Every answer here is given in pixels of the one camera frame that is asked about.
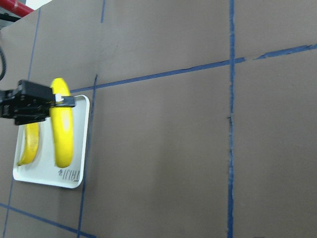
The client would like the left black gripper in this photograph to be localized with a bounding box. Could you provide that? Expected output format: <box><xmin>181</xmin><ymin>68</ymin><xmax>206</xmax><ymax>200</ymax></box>
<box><xmin>0</xmin><ymin>80</ymin><xmax>76</xmax><ymax>125</ymax></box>

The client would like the yellow banana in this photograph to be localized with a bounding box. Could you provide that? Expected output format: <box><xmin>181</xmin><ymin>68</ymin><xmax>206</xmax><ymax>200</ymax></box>
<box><xmin>17</xmin><ymin>122</ymin><xmax>40</xmax><ymax>166</ymax></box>
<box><xmin>50</xmin><ymin>78</ymin><xmax>74</xmax><ymax>168</ymax></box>

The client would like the white bear tray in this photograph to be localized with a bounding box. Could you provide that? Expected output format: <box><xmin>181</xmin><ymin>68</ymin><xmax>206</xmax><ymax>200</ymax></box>
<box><xmin>12</xmin><ymin>95</ymin><xmax>90</xmax><ymax>188</ymax></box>

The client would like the red fire extinguisher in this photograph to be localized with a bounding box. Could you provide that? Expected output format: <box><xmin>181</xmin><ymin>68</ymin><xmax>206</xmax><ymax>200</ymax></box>
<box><xmin>0</xmin><ymin>0</ymin><xmax>34</xmax><ymax>17</ymax></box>

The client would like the left black cable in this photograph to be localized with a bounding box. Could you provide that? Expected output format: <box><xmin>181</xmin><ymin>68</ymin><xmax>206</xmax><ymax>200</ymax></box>
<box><xmin>0</xmin><ymin>44</ymin><xmax>7</xmax><ymax>81</ymax></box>

